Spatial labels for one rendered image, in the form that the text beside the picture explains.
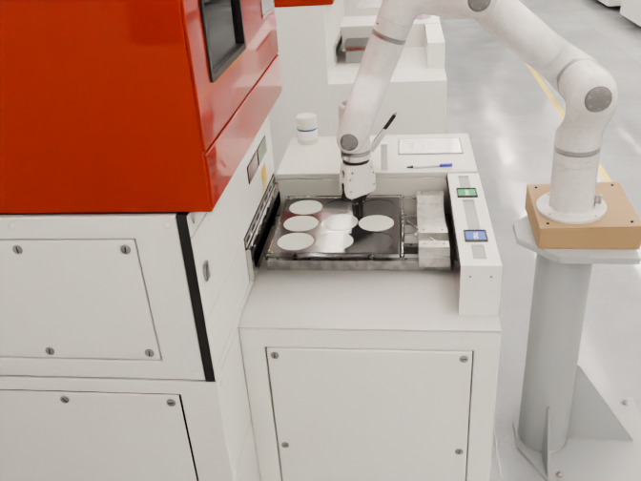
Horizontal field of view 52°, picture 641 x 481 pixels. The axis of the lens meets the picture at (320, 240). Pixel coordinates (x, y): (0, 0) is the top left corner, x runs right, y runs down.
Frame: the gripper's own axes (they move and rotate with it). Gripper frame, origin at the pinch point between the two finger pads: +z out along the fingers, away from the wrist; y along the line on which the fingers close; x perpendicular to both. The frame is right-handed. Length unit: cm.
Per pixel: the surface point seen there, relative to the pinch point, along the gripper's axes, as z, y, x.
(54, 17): -67, -76, -19
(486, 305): 7, -1, -51
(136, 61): -59, -66, -27
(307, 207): 2.0, -7.8, 14.7
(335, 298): 10.0, -24.2, -20.7
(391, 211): 2.0, 8.9, -4.5
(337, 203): 2.1, 0.4, 10.8
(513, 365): 92, 72, -5
